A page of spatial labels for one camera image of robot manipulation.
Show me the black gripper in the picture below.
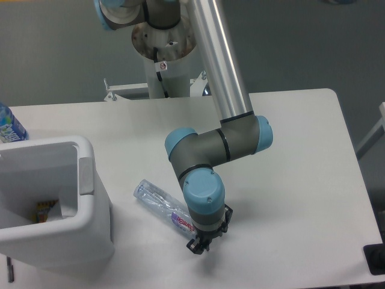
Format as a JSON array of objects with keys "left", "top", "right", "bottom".
[{"left": 186, "top": 204, "right": 233, "bottom": 255}]

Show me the clear plastic bottle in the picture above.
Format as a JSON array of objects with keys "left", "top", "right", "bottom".
[{"left": 133, "top": 179, "right": 196, "bottom": 240}]

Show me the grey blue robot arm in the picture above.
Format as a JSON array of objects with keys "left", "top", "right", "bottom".
[{"left": 94, "top": 1, "right": 273, "bottom": 254}]

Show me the white plastic trash can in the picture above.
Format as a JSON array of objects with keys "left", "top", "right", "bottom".
[{"left": 1, "top": 135, "right": 115, "bottom": 268}]

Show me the black clamp at table edge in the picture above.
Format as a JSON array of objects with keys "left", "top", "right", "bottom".
[{"left": 363, "top": 243, "right": 384, "bottom": 276}]

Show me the colourful snack packet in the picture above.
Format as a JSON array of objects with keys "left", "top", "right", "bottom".
[{"left": 35, "top": 200, "right": 58, "bottom": 223}]

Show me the small black strip on table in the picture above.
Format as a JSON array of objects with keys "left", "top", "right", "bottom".
[{"left": 6, "top": 256, "right": 14, "bottom": 283}]

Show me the blue labelled water bottle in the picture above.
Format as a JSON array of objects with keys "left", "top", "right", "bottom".
[{"left": 1, "top": 103, "right": 28, "bottom": 143}]

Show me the white pedestal foot bracket middle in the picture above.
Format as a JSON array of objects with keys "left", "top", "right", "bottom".
[{"left": 190, "top": 70, "right": 212, "bottom": 97}]

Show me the white pedestal foot bracket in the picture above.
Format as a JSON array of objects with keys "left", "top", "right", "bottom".
[
  {"left": 103, "top": 78, "right": 149, "bottom": 102},
  {"left": 190, "top": 70, "right": 212, "bottom": 97}
]

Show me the white pedestal foot bracket left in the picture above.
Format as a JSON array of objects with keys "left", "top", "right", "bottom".
[{"left": 103, "top": 78, "right": 149, "bottom": 102}]

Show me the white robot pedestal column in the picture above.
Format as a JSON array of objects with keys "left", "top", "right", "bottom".
[{"left": 131, "top": 16, "right": 197, "bottom": 99}]

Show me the black cable on pedestal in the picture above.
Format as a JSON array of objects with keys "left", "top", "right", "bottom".
[{"left": 153, "top": 46, "right": 170, "bottom": 99}]

